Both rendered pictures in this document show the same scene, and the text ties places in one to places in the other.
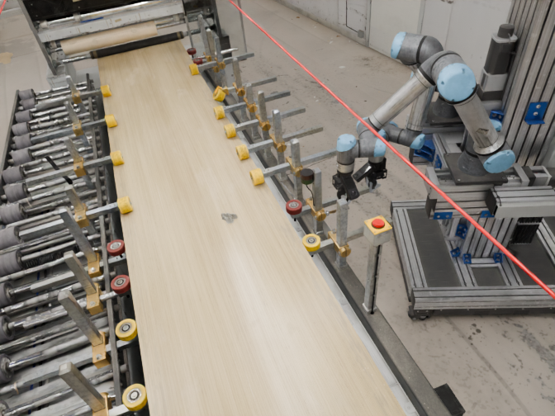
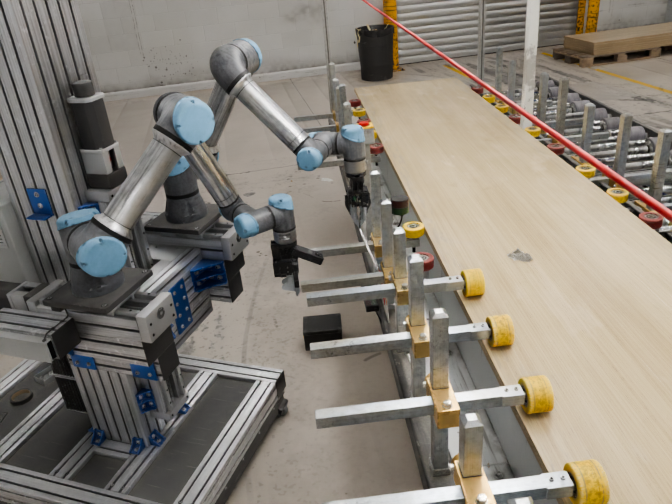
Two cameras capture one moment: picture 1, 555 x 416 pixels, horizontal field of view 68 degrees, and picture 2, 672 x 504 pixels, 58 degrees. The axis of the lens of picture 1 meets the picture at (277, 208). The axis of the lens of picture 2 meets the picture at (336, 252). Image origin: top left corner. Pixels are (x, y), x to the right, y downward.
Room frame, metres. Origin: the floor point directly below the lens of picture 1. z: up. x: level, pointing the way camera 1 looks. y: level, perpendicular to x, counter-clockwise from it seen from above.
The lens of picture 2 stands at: (3.28, 0.08, 1.88)
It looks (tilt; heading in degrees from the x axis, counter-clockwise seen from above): 28 degrees down; 194
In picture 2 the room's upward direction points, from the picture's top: 5 degrees counter-clockwise
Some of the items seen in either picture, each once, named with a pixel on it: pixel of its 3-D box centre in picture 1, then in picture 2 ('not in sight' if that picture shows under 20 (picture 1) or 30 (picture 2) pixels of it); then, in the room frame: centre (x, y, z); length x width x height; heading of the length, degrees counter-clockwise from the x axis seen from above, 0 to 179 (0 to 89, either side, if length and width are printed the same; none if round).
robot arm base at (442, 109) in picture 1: (448, 102); (94, 269); (1.94, -0.99, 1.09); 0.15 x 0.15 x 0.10
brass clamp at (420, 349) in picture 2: (277, 142); (418, 334); (1.98, -0.05, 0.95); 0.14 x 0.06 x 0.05; 16
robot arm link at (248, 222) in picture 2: (390, 133); (251, 221); (1.67, -0.59, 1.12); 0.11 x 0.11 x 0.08; 48
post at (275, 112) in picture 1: (279, 147); (417, 335); (1.96, -0.05, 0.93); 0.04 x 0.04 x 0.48; 16
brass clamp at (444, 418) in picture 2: (263, 122); (441, 398); (2.22, 0.02, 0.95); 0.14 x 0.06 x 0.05; 16
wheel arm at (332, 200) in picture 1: (329, 201); (364, 280); (1.54, -0.27, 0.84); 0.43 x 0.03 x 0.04; 106
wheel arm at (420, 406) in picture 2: (267, 119); (427, 405); (2.25, -0.01, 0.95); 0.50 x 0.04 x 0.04; 106
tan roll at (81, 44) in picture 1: (134, 32); not in sight; (3.82, 1.06, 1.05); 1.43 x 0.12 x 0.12; 106
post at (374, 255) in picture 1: (372, 276); (368, 194); (0.99, -0.34, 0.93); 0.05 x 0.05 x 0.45; 16
